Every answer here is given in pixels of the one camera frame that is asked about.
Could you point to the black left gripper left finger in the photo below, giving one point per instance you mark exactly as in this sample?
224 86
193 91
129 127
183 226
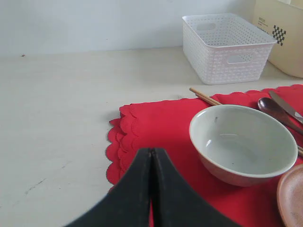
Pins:
127 204

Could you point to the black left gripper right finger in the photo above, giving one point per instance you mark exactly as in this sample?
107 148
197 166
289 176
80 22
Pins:
175 203

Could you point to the red scalloped table cloth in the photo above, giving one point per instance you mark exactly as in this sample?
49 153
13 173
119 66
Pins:
165 124

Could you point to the pale green ceramic bowl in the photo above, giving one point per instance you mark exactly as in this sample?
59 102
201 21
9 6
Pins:
242 146

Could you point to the upper wooden chopstick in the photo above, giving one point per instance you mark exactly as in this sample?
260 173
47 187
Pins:
197 92

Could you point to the brown wooden plate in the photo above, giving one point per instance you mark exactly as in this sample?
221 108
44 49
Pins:
290 197

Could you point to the dark wooden spoon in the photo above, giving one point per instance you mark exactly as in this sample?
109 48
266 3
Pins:
270 107

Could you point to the steel table knife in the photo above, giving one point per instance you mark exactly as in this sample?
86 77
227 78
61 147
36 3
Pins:
284 105

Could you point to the white perforated plastic basket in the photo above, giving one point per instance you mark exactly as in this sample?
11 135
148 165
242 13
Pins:
225 48

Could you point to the cream plastic bin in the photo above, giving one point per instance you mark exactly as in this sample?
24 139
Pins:
283 20

